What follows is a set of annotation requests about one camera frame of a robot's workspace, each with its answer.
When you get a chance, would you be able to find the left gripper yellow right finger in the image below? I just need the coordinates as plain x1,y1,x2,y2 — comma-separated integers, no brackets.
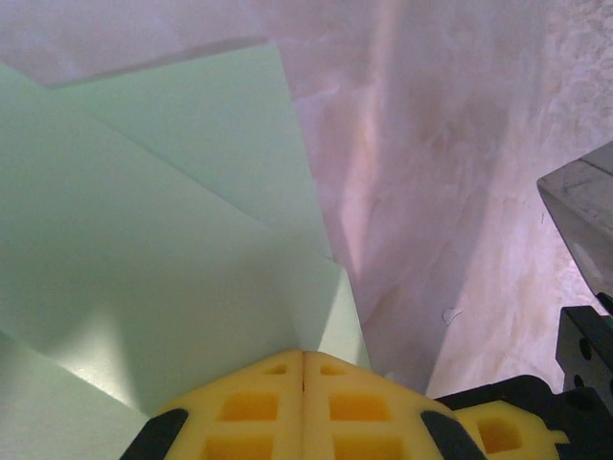
304,351,486,460

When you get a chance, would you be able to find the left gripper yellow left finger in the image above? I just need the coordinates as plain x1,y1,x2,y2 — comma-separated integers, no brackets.
123,349,307,460

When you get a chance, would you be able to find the green paper sheet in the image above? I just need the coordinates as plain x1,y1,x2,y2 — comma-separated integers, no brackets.
0,40,394,460

